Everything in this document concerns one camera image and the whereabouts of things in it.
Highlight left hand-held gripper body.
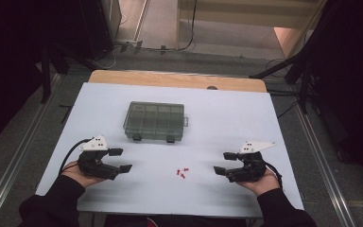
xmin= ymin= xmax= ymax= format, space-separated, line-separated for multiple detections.
xmin=77 ymin=135 xmax=121 ymax=181

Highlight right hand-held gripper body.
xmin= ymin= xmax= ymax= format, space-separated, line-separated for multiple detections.
xmin=225 ymin=141 xmax=277 ymax=183

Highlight grey transparent compartment box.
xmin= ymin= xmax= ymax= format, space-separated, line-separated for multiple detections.
xmin=122 ymin=100 xmax=189 ymax=144

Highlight person's left hand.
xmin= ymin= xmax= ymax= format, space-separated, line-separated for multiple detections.
xmin=60 ymin=160 xmax=107 ymax=189

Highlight person's right hand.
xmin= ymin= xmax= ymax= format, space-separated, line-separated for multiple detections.
xmin=236 ymin=168 xmax=281 ymax=198

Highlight white table mat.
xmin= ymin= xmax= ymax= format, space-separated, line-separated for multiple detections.
xmin=35 ymin=82 xmax=305 ymax=219

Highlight black tripod stand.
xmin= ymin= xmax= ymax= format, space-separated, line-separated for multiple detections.
xmin=249 ymin=53 xmax=313 ymax=114

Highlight power strip with plugs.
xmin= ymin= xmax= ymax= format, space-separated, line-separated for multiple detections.
xmin=114 ymin=39 xmax=145 ymax=55

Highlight dark cabinet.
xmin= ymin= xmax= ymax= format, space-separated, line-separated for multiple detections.
xmin=78 ymin=0 xmax=122 ymax=61

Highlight light wooden panel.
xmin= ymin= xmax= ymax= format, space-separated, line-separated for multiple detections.
xmin=273 ymin=26 xmax=313 ymax=60

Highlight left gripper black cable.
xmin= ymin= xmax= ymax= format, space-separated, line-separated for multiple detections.
xmin=58 ymin=137 xmax=95 ymax=175

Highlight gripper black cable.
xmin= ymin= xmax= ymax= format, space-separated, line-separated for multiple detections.
xmin=264 ymin=162 xmax=284 ymax=190
xmin=58 ymin=137 xmax=95 ymax=175

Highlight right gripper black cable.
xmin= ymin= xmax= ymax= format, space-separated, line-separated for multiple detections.
xmin=264 ymin=162 xmax=284 ymax=190

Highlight metal floor rail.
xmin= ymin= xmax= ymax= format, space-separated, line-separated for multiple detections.
xmin=294 ymin=103 xmax=357 ymax=227
xmin=0 ymin=74 xmax=62 ymax=227

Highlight black cables on floor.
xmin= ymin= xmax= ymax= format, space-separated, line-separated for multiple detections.
xmin=266 ymin=89 xmax=301 ymax=119

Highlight white floor cable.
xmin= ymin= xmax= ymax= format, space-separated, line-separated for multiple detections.
xmin=98 ymin=45 xmax=122 ymax=70

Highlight black hanging floor cable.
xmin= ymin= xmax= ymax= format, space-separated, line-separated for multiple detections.
xmin=145 ymin=0 xmax=199 ymax=52

